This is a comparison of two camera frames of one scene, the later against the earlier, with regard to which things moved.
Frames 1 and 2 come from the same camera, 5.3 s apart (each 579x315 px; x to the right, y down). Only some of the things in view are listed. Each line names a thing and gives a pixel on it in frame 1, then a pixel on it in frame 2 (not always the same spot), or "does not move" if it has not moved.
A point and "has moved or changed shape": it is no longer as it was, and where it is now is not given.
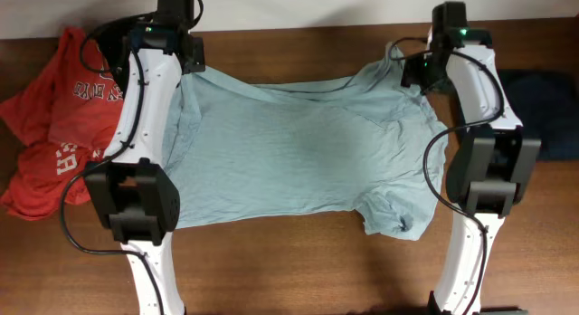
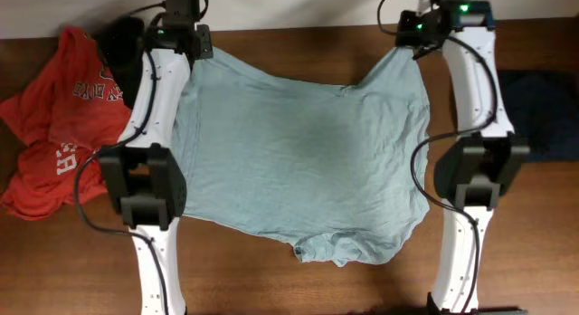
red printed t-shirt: (64, 121) does not move
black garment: (116, 40) does not move
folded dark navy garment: (547, 100) does not move
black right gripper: (412, 72) -> (404, 38)
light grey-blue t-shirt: (372, 143) has moved or changed shape
